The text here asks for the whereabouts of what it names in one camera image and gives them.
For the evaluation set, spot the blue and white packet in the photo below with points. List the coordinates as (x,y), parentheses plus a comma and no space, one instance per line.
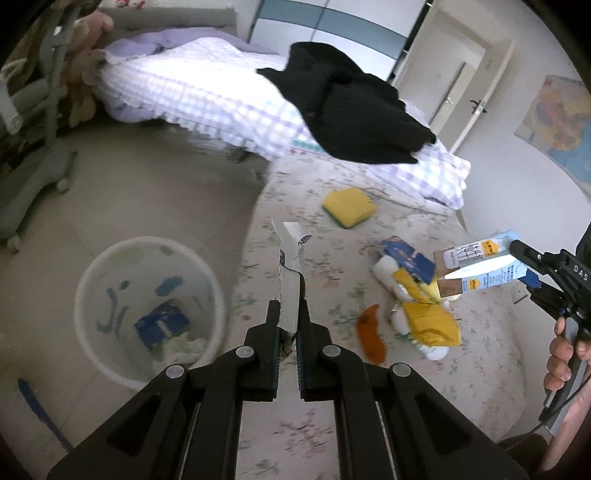
(161,323)

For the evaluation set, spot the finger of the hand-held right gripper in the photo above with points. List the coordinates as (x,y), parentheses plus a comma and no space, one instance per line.
(549,297)
(535,258)

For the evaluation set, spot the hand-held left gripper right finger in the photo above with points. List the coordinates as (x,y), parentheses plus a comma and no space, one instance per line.
(300,364)

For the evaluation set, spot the white and blue wardrobe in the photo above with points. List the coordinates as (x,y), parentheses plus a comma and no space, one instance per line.
(332,27)

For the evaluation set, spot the purple checked blanket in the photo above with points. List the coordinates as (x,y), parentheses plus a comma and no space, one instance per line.
(207,92)

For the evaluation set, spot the light blue cardboard package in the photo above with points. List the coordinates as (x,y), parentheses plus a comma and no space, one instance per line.
(480,267)

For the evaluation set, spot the crumpled white tissue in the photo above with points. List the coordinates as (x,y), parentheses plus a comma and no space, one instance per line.
(184,351)

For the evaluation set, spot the grey bed headboard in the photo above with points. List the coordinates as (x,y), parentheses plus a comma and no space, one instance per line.
(175,21)

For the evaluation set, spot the wall map poster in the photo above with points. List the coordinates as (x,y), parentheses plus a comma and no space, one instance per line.
(558,124)

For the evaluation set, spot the white door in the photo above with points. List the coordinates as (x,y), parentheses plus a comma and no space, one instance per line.
(455,78)

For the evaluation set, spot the white plastic waste bin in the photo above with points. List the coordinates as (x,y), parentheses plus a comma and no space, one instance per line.
(92,323)

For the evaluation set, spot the bed with floral sheet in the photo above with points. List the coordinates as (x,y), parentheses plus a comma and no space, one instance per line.
(323,258)

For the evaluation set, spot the white torn paper wrapper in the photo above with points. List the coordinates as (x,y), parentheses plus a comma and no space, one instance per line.
(292,295)

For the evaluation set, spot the grey office chair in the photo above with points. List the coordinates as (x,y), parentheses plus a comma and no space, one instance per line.
(32,175)

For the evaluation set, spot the black garment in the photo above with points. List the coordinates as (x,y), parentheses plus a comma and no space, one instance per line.
(351,115)

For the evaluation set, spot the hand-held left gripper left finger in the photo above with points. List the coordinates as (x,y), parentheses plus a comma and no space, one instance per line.
(276,355)

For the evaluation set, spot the large yellow packet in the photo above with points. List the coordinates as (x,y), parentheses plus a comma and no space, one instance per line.
(431,323)

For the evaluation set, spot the pink plush toy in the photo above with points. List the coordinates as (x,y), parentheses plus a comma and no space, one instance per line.
(90,32)

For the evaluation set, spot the small yellow packet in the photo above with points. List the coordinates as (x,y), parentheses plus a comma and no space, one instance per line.
(411,281)

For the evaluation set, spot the yellow sponge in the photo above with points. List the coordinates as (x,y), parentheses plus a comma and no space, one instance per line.
(348,207)

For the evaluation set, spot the person's dark trousers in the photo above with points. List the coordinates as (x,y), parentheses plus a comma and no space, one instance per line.
(526,454)

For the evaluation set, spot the person's right hand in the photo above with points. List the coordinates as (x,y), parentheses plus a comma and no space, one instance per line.
(556,364)

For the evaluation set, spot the lilac duvet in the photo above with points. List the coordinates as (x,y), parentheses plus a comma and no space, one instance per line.
(138,42)

